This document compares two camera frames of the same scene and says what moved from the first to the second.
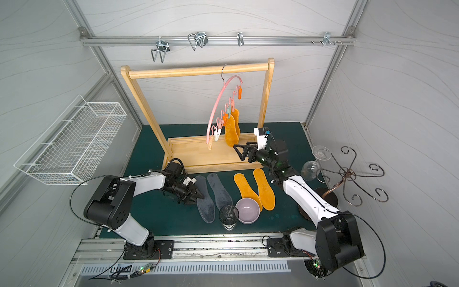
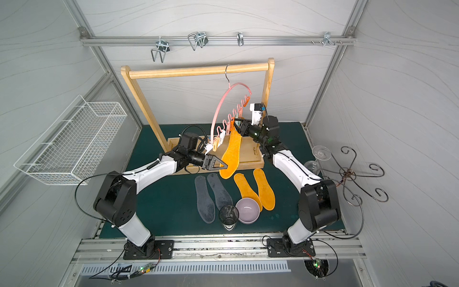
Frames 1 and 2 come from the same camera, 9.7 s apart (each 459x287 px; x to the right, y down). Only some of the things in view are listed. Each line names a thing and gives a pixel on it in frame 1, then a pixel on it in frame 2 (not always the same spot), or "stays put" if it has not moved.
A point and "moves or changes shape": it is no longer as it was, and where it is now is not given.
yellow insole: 247,190 stays put
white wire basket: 63,155 stays put
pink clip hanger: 230,92 to 228,125
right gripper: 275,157 to 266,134
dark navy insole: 223,197 stays put
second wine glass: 309,170 stays put
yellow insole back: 231,133 moves or changes shape
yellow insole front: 266,193 stays put
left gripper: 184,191 to 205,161
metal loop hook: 199,38 stays put
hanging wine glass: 321,153 stays put
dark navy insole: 205,207 stays put
